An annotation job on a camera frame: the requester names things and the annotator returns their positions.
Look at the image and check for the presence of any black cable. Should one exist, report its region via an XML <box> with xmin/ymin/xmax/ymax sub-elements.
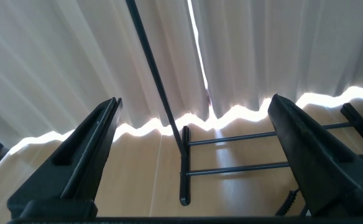
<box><xmin>274</xmin><ymin>187</ymin><xmax>310</xmax><ymax>217</ymax></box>

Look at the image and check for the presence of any beige curtain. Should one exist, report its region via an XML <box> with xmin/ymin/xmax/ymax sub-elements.
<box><xmin>0</xmin><ymin>0</ymin><xmax>363</xmax><ymax>150</ymax></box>

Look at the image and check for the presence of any black clothes rack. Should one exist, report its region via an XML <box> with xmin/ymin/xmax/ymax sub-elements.
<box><xmin>125</xmin><ymin>0</ymin><xmax>363</xmax><ymax>207</ymax></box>

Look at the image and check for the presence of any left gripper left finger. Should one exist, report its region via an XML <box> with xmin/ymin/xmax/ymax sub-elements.
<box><xmin>7</xmin><ymin>96</ymin><xmax>124</xmax><ymax>219</ymax></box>

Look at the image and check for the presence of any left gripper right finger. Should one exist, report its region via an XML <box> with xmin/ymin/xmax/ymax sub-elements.
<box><xmin>267</xmin><ymin>93</ymin><xmax>363</xmax><ymax>217</ymax></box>

